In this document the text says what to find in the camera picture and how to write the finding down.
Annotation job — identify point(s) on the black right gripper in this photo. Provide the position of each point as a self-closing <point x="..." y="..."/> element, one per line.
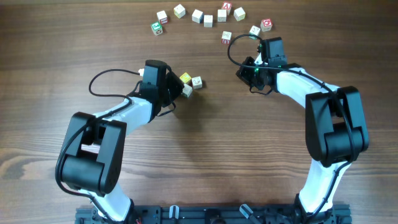
<point x="242" y="73"/>

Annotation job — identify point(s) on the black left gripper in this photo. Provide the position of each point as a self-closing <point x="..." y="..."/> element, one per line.
<point x="174" y="86"/>

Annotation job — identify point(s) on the white green wooden block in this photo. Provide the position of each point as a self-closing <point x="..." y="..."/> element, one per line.
<point x="187" y="90"/>

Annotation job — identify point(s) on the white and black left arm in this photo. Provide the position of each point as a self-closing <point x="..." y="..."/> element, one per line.
<point x="89" y="164"/>

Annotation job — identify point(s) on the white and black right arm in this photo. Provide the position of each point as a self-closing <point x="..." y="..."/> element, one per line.
<point x="335" y="126"/>

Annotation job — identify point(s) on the green sided wooden block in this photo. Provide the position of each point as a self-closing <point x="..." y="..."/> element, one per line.
<point x="254" y="32"/>

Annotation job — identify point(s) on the red letter O block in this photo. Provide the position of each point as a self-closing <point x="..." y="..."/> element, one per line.
<point x="266" y="25"/>

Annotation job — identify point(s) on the red bottomed wooden block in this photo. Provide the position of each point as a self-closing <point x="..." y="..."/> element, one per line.
<point x="226" y="37"/>

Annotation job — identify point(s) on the green letter wooden block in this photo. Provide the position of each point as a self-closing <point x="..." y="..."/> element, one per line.
<point x="157" y="28"/>

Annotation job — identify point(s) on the plain wooden block right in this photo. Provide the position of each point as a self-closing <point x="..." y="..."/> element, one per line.
<point x="239" y="14"/>

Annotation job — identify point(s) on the red sided wooden block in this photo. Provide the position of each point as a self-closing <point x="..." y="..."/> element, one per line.
<point x="162" y="17"/>

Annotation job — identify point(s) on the plain picture wooden block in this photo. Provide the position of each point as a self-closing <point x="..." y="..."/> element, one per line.
<point x="208" y="21"/>

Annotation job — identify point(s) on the blue sided wooden block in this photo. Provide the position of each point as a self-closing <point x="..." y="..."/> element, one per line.
<point x="197" y="16"/>

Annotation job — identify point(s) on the plain wooden block centre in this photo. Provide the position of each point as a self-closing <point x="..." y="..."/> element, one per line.
<point x="222" y="15"/>

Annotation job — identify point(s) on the yellow edged wooden block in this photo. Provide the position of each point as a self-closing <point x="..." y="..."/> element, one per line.
<point x="179" y="11"/>

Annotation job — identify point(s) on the red letter A block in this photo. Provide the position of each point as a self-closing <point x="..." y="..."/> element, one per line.
<point x="227" y="6"/>

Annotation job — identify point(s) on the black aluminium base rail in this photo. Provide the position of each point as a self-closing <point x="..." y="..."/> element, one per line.
<point x="278" y="213"/>

